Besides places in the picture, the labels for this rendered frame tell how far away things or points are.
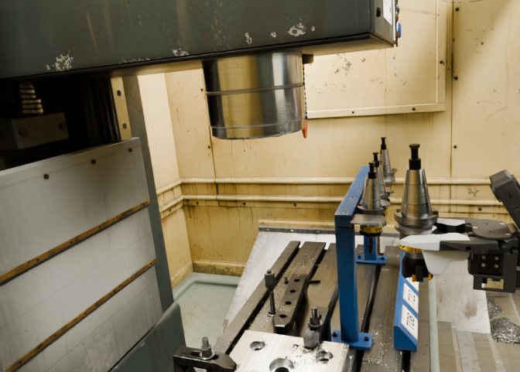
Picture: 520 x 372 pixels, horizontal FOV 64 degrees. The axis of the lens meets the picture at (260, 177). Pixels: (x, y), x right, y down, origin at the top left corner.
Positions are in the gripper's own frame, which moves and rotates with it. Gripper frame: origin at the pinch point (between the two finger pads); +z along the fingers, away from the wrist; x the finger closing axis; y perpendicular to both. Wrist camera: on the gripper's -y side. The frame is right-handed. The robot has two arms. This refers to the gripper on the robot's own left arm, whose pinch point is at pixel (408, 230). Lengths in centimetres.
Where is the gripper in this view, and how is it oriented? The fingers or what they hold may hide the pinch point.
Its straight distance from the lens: 67.9
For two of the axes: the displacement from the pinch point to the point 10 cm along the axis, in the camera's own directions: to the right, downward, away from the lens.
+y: 0.9, 9.7, 2.4
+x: 3.5, -2.6, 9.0
